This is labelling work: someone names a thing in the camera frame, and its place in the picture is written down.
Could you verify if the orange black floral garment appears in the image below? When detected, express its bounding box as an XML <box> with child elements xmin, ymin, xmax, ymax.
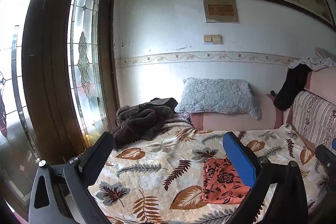
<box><xmin>201</xmin><ymin>158</ymin><xmax>250</xmax><ymax>205</ymax></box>

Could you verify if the striped floral sofa cushion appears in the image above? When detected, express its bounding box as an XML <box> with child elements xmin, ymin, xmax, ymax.
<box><xmin>292</xmin><ymin>91</ymin><xmax>335</xmax><ymax>156</ymax></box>

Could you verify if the pink sofa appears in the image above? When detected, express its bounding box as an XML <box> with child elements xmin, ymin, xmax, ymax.
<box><xmin>191</xmin><ymin>67</ymin><xmax>335</xmax><ymax>131</ymax></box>

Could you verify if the black garment on sofa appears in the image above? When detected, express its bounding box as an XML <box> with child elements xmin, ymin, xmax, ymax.
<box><xmin>273</xmin><ymin>64</ymin><xmax>311</xmax><ymax>111</ymax></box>

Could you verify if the leaf pattern cream blanket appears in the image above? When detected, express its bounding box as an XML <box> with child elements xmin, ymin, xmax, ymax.
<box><xmin>89</xmin><ymin>122</ymin><xmax>327</xmax><ymax>223</ymax></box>

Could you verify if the dark brown fleece blanket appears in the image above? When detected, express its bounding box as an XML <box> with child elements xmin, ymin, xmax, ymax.
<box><xmin>112</xmin><ymin>98</ymin><xmax>178</xmax><ymax>148</ymax></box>

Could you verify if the stained glass wooden door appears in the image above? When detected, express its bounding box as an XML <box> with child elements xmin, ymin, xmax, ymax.
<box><xmin>1</xmin><ymin>0</ymin><xmax>118</xmax><ymax>218</ymax></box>

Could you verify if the grey quilted pillow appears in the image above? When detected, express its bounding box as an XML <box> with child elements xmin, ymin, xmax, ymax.
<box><xmin>175</xmin><ymin>77</ymin><xmax>261</xmax><ymax>120</ymax></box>

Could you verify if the beige wall switch plate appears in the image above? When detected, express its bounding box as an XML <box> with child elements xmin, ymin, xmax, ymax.
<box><xmin>203</xmin><ymin>35</ymin><xmax>223</xmax><ymax>44</ymax></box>

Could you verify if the small framed wall plaque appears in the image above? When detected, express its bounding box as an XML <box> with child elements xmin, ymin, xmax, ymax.
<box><xmin>203</xmin><ymin>0</ymin><xmax>239</xmax><ymax>23</ymax></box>

